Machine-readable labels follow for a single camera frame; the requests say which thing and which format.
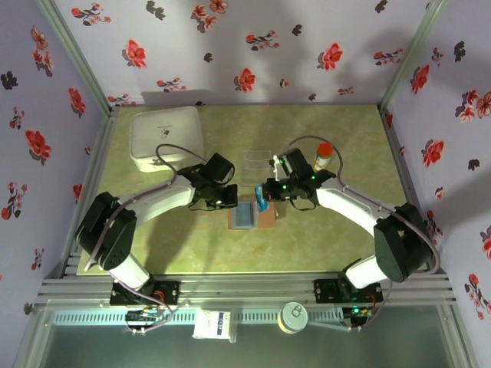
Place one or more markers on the pink card holder album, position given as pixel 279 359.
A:
pixel 268 220

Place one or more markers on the aluminium corner post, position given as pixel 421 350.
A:
pixel 410 57
pixel 76 57

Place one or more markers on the white box with blue print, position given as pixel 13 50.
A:
pixel 207 326

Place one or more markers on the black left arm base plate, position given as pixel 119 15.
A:
pixel 169 291

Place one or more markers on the white square box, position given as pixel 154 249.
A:
pixel 165 130

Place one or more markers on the aluminium side rail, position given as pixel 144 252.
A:
pixel 94 172
pixel 401 172

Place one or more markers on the aluminium cross rail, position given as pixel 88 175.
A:
pixel 245 287

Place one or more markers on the orange-capped small bottle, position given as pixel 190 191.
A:
pixel 323 153

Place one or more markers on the tin can with pull tab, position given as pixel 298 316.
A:
pixel 293 318

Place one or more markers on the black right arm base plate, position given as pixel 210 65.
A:
pixel 326 291

